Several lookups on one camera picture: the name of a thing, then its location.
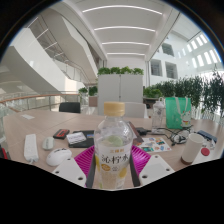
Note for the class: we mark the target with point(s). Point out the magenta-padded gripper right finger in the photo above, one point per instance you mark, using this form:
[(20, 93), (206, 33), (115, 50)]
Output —
[(155, 170)]

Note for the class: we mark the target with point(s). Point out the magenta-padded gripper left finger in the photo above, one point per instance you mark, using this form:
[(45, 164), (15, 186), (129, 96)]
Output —
[(68, 170)]

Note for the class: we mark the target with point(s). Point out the clear yellow-capped drink bottle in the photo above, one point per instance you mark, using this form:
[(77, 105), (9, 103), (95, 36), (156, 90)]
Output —
[(113, 150)]

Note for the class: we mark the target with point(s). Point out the clear white-lidded water bottle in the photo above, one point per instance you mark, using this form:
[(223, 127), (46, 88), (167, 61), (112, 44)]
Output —
[(158, 115)]

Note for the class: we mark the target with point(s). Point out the white computer mouse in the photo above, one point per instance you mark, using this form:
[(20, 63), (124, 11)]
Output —
[(58, 156)]

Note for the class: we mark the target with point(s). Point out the colourful sticker sheet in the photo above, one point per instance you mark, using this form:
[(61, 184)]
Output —
[(155, 145)]

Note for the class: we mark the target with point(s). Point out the black wallet with white card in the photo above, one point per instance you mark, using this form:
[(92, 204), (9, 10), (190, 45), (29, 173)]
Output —
[(81, 140)]

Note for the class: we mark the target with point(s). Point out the small grey oval device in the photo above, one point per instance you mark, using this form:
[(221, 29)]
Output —
[(48, 143)]

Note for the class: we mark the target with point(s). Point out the red and black small case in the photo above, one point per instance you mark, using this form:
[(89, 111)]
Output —
[(61, 133)]

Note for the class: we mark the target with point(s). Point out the open brown booklet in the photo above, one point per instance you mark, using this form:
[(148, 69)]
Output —
[(136, 135)]

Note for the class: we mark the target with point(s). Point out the black charger block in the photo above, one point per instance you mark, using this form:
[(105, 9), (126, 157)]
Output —
[(140, 130)]

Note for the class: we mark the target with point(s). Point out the white paper cup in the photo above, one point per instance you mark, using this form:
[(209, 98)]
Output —
[(191, 148)]

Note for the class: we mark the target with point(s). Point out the flat round red coaster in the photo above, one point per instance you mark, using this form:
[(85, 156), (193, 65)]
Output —
[(205, 151)]

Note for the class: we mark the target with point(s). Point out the green tote bag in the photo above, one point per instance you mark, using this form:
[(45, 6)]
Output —
[(176, 111)]

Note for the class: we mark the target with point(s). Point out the black chair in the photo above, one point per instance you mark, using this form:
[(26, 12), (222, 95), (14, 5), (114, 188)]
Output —
[(69, 107)]

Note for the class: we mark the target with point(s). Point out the white chair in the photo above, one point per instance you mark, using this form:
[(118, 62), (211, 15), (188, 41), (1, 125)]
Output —
[(136, 110)]

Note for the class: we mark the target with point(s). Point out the small white packet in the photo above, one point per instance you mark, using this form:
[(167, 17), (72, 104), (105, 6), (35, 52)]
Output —
[(212, 143)]

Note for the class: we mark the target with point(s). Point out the white paper sheet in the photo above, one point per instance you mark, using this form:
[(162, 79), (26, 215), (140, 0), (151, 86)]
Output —
[(28, 116)]

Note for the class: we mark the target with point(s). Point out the small potted green plants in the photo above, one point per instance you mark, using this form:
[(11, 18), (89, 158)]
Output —
[(88, 90)]

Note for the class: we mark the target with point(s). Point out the row of green hedge plants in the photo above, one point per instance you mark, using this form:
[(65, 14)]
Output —
[(190, 91)]

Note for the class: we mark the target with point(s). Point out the white cabinet with plants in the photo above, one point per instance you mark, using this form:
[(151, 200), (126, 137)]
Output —
[(120, 90)]

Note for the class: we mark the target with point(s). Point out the group of ceiling light strips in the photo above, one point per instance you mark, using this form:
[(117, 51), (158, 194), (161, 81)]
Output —
[(125, 28)]

